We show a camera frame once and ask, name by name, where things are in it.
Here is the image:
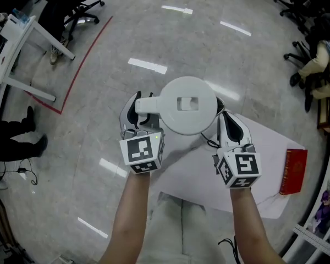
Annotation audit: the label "red book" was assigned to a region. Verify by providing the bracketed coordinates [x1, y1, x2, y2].
[279, 148, 309, 196]

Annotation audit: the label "black office chair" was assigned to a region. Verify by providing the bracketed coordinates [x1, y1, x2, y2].
[273, 0, 329, 36]
[62, 0, 106, 41]
[283, 40, 330, 93]

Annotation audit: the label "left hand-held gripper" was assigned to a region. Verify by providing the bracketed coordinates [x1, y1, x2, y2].
[119, 91, 166, 175]

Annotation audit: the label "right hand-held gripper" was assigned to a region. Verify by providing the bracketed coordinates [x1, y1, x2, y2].
[214, 111, 262, 189]

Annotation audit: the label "black cord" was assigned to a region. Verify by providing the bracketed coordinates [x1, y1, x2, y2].
[217, 236, 241, 264]

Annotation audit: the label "person's right forearm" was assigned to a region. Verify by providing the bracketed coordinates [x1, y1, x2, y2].
[229, 187, 287, 264]

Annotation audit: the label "perforated metal strip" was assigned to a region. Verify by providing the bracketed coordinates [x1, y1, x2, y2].
[293, 223, 330, 259]

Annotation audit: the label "white electric kettle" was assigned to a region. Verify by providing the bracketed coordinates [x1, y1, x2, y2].
[134, 76, 227, 136]

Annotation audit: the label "black charger cable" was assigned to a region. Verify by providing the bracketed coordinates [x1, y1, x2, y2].
[0, 158, 39, 187]

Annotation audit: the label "person's left forearm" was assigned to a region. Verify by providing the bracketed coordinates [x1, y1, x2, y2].
[98, 172, 152, 264]

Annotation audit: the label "purple plush items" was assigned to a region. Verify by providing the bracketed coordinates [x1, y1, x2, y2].
[315, 188, 330, 228]

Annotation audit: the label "white desk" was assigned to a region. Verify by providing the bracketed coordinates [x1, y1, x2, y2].
[0, 14, 76, 103]

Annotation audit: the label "light grey trousers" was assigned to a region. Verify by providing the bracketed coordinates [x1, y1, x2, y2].
[139, 191, 227, 264]

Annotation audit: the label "white shelving unit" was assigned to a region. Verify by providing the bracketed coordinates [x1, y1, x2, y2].
[280, 133, 330, 264]

